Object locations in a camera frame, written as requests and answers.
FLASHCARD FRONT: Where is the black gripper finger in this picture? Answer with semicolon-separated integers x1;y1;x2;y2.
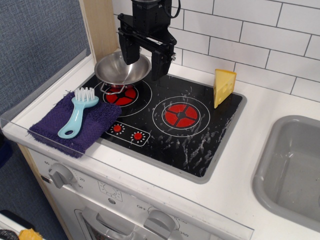
118;30;140;65
151;50;173;80

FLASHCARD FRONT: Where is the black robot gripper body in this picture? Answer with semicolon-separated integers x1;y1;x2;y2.
117;0;178;61

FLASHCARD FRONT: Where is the yellow cheese wedge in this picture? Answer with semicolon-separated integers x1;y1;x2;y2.
213;69;237;109

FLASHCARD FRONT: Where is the small steel bowl pan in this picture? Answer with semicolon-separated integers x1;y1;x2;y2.
94;51;151;95

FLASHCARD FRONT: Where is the black toy stovetop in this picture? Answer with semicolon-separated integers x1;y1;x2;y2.
84;75;247;184

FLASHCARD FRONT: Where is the light blue scrub brush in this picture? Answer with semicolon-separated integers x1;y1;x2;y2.
57;87;99;139

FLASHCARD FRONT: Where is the purple towel cloth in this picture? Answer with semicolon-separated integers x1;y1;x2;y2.
28;92;122;158

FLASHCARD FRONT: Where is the grey left oven knob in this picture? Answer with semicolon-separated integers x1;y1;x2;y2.
48;163;73;189

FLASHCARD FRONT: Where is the grey oven knob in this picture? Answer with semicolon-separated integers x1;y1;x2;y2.
48;163;73;189
143;210;176;239

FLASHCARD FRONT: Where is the white toy oven front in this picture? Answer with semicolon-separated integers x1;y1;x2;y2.
30;150;253;240

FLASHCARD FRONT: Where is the grey right oven knob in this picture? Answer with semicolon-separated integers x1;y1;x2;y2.
143;210;176;239

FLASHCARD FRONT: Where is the grey sink basin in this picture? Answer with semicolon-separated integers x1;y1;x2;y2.
252;115;320;232

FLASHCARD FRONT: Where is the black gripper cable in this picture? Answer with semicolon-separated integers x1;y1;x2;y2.
159;0;182;19

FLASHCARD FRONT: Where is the wooden side post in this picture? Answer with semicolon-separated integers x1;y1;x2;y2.
79;0;118;64

